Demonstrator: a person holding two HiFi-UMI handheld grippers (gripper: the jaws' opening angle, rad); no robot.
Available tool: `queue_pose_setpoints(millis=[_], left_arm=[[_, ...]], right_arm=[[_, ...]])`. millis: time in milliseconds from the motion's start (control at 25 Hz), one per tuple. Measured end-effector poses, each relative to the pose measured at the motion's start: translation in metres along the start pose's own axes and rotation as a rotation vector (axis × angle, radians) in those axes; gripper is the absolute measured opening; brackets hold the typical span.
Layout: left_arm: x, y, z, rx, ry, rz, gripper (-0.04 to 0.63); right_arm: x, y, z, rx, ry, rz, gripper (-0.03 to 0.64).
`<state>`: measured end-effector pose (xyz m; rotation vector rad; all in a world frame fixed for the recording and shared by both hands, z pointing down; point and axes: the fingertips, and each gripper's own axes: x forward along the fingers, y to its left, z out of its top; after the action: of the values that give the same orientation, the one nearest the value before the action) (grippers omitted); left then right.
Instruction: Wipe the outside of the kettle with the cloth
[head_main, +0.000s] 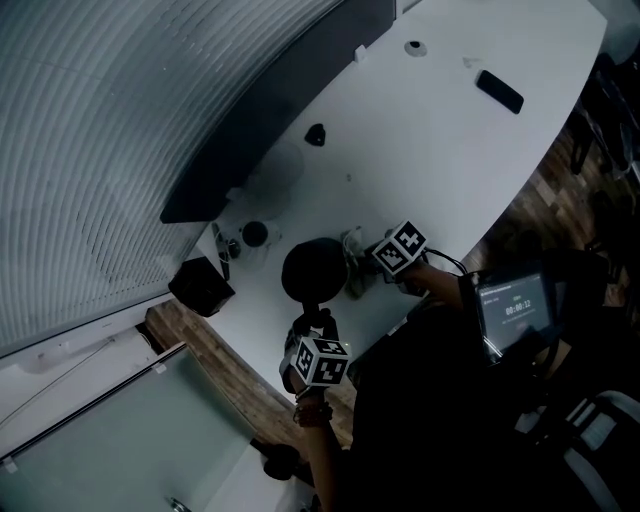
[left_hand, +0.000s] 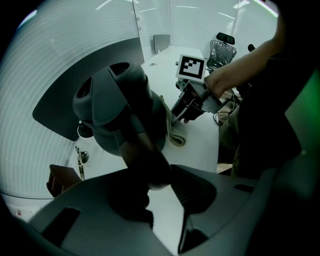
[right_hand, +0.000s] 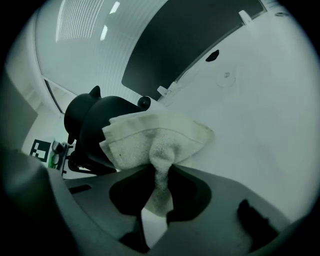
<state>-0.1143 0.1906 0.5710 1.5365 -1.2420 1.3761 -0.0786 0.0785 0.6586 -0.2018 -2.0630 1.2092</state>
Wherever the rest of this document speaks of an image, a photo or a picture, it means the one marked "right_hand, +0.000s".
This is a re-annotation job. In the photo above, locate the black teapot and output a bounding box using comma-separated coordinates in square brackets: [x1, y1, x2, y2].
[63, 85, 148, 176]

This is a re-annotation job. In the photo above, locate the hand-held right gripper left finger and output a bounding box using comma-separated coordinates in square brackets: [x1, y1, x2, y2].
[47, 163, 157, 253]

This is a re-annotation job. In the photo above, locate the round black white device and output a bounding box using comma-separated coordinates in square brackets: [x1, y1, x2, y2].
[137, 96, 152, 111]

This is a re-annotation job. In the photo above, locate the white panel bracket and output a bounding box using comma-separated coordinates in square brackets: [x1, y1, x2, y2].
[157, 84, 173, 97]
[238, 9, 252, 25]

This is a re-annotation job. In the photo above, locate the white cloth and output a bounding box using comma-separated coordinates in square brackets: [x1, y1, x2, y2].
[99, 111, 216, 217]

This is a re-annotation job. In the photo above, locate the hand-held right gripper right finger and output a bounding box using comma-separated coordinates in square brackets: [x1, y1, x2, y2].
[153, 163, 295, 254]

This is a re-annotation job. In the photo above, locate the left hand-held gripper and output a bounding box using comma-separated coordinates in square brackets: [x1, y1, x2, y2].
[29, 138, 118, 176]

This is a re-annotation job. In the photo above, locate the dark desk partition panel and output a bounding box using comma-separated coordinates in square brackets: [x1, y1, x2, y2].
[121, 0, 267, 102]

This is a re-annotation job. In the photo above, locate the small black mount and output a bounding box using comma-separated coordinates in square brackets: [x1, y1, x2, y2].
[205, 49, 220, 63]

